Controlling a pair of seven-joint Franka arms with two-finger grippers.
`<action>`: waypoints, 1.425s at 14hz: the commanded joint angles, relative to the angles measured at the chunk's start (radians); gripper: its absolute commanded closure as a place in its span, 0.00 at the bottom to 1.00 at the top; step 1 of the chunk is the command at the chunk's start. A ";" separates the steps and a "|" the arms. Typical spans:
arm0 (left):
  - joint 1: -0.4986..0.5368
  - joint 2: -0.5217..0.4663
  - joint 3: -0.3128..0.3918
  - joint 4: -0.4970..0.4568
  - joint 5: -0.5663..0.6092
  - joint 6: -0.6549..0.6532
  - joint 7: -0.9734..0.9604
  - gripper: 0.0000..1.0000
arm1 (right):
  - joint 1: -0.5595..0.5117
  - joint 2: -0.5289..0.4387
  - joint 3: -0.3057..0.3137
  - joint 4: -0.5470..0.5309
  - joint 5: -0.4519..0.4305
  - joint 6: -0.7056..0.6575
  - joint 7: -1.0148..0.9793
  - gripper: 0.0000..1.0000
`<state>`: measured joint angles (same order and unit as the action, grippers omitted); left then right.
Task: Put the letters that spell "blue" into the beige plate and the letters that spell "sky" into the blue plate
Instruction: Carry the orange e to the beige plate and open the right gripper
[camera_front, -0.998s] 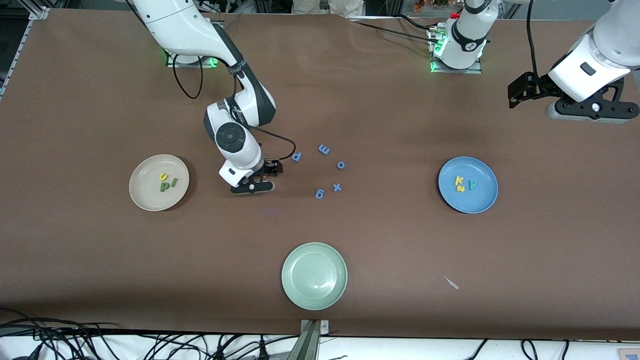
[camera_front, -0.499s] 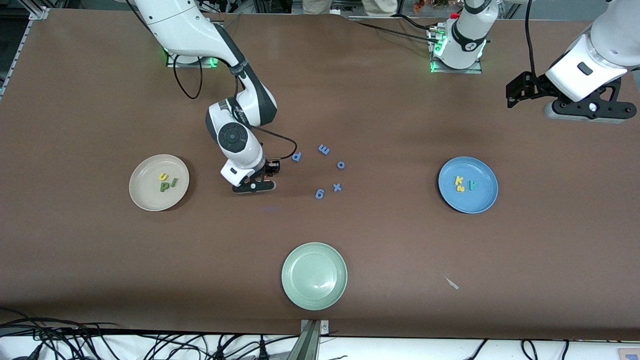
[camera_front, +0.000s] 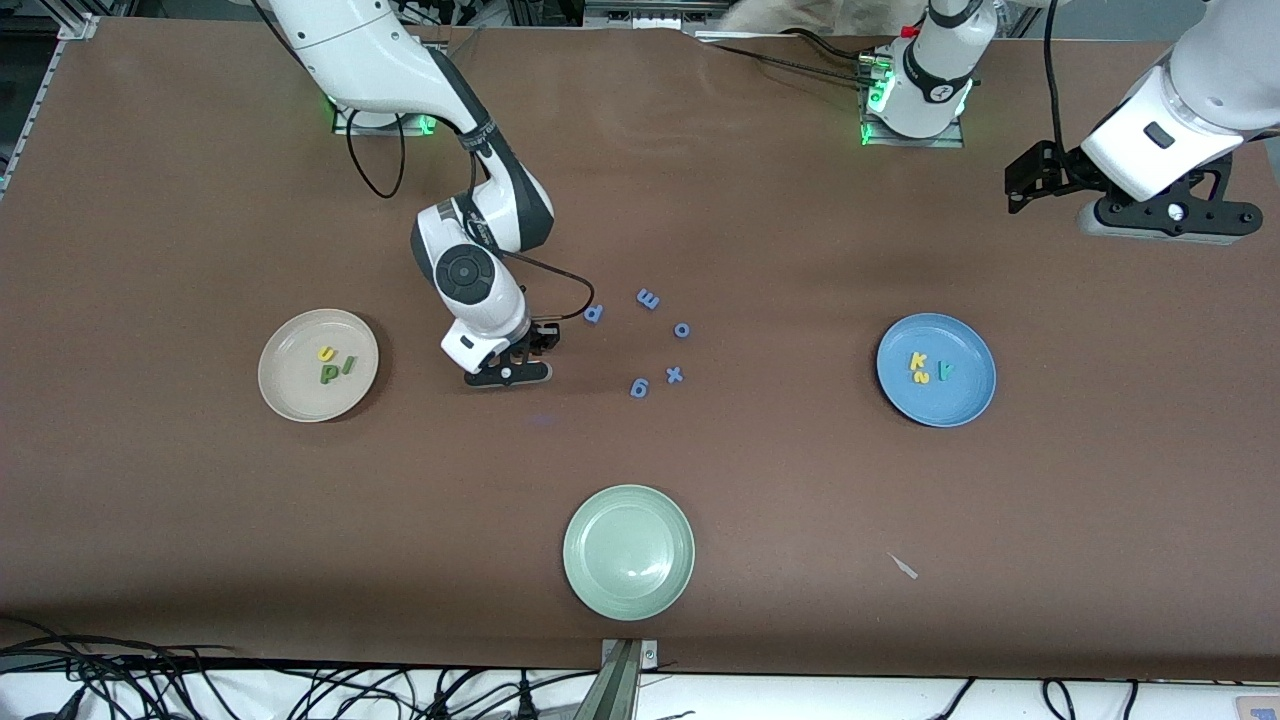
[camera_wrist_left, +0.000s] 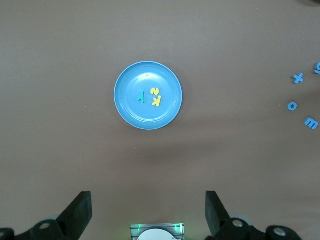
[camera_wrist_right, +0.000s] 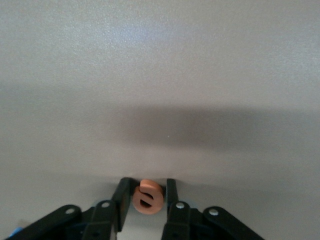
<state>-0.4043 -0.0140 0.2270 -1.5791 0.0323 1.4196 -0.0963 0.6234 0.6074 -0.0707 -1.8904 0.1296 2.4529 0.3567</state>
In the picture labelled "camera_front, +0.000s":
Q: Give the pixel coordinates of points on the blue foam letter m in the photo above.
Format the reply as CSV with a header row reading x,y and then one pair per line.
x,y
648,298

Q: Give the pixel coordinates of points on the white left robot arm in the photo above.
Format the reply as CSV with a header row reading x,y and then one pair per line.
x,y
935,80

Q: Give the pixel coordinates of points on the pale green plate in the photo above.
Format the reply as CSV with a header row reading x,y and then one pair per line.
x,y
628,552

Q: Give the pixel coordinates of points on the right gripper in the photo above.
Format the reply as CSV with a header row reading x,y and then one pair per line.
x,y
533,341

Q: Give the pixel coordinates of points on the blue foam letter g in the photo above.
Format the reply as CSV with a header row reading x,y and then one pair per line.
x,y
639,389

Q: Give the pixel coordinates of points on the beige brown plate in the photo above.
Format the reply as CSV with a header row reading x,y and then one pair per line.
x,y
290,380

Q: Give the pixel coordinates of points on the blue foam letter d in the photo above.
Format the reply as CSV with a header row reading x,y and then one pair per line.
x,y
593,315

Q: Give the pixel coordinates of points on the person in beige clothing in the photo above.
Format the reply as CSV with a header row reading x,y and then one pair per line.
x,y
800,12

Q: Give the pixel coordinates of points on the aluminium table side rail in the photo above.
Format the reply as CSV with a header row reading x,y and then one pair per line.
x,y
30,110

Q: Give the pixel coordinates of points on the small pale paper scrap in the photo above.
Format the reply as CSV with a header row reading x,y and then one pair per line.
x,y
904,567

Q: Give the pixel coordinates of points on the brown table cover sheet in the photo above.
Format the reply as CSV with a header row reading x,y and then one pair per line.
x,y
640,200

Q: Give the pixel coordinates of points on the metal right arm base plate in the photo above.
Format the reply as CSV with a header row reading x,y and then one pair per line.
x,y
385,130

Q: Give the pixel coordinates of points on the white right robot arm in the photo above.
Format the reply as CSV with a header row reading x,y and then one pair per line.
x,y
360,50

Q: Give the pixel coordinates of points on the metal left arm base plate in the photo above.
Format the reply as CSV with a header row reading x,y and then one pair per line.
x,y
910,142

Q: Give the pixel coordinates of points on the silver table corner bracket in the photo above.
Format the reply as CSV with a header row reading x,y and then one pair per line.
x,y
80,27

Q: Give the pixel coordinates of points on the silver metal frame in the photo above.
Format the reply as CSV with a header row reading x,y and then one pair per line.
x,y
650,15

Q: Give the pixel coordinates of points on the blue plate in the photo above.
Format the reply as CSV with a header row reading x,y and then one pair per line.
x,y
950,405

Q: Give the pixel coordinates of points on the tan box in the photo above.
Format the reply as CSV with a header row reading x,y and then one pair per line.
x,y
1258,708

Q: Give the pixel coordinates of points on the silver metal table bracket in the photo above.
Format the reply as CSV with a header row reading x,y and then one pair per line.
x,y
622,690

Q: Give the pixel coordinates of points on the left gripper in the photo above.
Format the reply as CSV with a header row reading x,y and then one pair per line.
x,y
1058,168

